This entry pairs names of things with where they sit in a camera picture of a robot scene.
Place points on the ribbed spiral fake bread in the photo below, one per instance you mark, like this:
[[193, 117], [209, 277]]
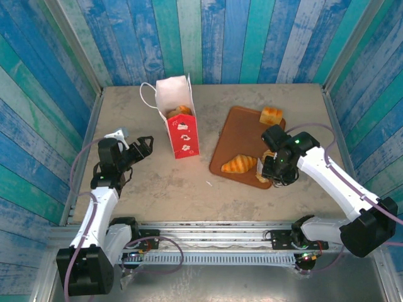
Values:
[[260, 178]]

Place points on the square loaf fake bread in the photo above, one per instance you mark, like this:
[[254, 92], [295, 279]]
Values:
[[270, 114]]

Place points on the red and white paper bag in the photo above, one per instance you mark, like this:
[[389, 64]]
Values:
[[185, 138]]

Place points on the striped croissant fake bread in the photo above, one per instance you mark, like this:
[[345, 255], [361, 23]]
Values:
[[239, 163]]

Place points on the yellow fake bread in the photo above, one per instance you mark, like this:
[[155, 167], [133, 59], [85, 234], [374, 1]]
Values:
[[184, 110]]

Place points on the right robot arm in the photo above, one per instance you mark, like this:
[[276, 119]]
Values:
[[333, 179]]

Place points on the brown serving tray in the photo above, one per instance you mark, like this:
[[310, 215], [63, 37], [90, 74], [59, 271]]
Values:
[[242, 135]]

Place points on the small circuit board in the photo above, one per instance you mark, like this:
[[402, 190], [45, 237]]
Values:
[[308, 256], [135, 255]]

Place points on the metal sheet panel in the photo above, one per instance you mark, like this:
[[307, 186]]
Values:
[[236, 283]]

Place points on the metal table side rail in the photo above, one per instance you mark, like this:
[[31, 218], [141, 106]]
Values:
[[338, 132], [93, 119]]

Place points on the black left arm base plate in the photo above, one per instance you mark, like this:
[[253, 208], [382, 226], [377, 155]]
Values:
[[148, 236]]

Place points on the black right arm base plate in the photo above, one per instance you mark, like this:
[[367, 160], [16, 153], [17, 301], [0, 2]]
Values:
[[280, 239]]

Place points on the aluminium rail frame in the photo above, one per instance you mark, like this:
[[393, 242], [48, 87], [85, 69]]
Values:
[[214, 236]]

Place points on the metal corner post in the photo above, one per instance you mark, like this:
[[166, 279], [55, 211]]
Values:
[[77, 47], [349, 47]]

